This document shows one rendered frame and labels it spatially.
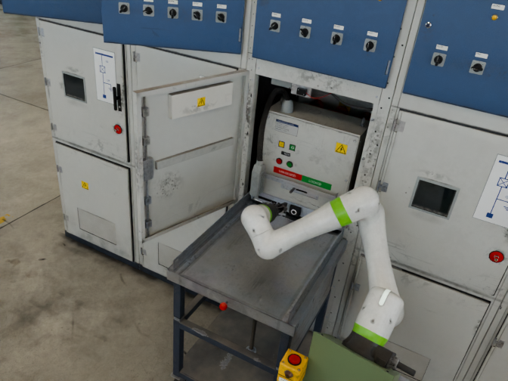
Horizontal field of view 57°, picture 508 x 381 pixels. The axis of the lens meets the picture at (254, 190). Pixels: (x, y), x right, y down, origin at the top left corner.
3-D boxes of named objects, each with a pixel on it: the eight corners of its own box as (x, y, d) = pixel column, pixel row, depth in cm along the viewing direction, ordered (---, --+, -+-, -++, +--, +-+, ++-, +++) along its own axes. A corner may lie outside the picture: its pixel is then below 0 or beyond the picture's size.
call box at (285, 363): (296, 391, 166) (300, 373, 161) (276, 381, 169) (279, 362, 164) (305, 375, 172) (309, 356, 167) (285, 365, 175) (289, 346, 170)
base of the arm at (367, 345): (413, 382, 165) (420, 366, 166) (407, 382, 153) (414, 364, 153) (347, 345, 179) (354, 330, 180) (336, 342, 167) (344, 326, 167)
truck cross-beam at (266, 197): (342, 231, 242) (345, 222, 239) (250, 198, 261) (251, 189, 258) (345, 227, 246) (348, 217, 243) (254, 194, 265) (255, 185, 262)
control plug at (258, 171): (257, 197, 246) (260, 168, 237) (249, 194, 247) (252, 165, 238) (264, 191, 252) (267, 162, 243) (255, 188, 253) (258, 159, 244)
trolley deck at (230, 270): (293, 337, 189) (295, 326, 185) (166, 279, 210) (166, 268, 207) (345, 249, 241) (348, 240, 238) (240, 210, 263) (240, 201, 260)
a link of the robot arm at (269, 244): (330, 199, 194) (329, 200, 184) (343, 226, 193) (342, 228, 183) (252, 236, 201) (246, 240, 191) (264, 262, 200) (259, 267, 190)
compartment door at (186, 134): (134, 236, 226) (127, 88, 188) (231, 196, 266) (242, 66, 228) (142, 243, 222) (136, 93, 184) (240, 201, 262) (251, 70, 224)
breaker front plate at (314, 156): (339, 222, 241) (358, 137, 216) (255, 193, 258) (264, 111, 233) (340, 221, 242) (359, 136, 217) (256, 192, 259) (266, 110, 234)
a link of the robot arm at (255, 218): (253, 202, 189) (232, 213, 193) (267, 230, 188) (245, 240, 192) (267, 197, 201) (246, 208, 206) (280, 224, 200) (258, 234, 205)
